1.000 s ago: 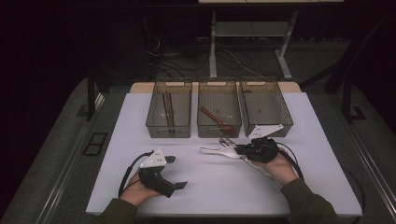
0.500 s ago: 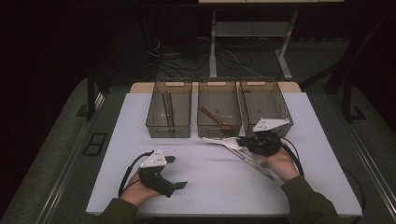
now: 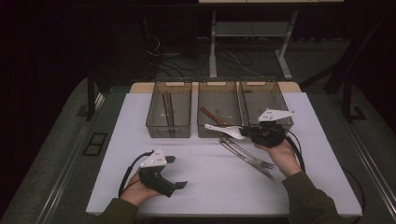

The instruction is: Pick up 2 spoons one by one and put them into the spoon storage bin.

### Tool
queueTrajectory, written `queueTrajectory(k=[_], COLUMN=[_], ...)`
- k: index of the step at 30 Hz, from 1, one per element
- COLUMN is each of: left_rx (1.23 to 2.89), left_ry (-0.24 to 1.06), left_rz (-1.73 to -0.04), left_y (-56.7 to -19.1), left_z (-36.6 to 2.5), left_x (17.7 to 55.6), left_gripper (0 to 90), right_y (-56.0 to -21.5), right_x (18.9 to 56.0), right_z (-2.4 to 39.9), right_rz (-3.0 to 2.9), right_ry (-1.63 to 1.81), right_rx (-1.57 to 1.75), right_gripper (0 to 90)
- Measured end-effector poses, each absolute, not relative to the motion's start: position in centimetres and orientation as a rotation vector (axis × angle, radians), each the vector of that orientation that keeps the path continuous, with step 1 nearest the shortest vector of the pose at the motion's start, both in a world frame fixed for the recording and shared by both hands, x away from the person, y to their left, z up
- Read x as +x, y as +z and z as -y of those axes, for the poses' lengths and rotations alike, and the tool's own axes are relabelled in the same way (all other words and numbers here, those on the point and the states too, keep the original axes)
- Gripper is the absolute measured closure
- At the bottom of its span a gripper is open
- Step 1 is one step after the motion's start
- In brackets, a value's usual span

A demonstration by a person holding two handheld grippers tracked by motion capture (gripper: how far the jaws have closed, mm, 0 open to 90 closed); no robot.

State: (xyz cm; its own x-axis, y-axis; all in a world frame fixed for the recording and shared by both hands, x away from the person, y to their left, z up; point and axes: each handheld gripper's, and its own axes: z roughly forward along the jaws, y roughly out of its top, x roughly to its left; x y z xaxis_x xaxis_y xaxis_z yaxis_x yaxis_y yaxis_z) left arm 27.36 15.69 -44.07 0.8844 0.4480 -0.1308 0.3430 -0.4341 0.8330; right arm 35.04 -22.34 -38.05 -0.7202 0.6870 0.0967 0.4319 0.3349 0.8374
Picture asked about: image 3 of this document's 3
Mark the black floor frame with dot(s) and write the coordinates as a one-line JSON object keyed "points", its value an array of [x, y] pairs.
{"points": [[90, 149]]}

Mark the person's right hand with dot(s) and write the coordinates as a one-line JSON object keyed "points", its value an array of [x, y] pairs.
{"points": [[286, 158]]}

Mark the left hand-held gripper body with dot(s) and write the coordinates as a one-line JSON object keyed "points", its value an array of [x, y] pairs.
{"points": [[155, 182]]}

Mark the brown chopstick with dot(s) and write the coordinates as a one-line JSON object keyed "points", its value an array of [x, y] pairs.
{"points": [[171, 109]]}

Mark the brown wooden spoon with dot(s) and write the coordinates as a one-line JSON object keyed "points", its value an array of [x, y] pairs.
{"points": [[211, 115]]}

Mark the person's left hand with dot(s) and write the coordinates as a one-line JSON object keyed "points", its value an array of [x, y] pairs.
{"points": [[137, 193]]}

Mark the metal floor rail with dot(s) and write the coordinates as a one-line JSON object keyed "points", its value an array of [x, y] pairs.
{"points": [[62, 183], [373, 171]]}

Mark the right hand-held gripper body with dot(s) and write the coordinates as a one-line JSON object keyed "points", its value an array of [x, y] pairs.
{"points": [[267, 135]]}

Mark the white ceramic spoon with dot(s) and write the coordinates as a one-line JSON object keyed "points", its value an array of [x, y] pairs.
{"points": [[230, 132]]}

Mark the silver metal fork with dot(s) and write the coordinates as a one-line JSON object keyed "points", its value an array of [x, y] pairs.
{"points": [[264, 172]]}

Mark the translucent grey plastic bin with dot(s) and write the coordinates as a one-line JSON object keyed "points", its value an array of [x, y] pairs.
{"points": [[221, 99], [182, 109], [261, 96]]}

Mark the black chopstick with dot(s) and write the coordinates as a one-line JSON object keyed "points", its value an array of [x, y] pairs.
{"points": [[166, 109]]}

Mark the white metal desk frame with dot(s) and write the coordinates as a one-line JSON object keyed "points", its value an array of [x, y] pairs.
{"points": [[249, 28]]}

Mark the black metal stand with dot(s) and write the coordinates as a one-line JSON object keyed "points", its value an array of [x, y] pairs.
{"points": [[348, 102], [91, 99]]}

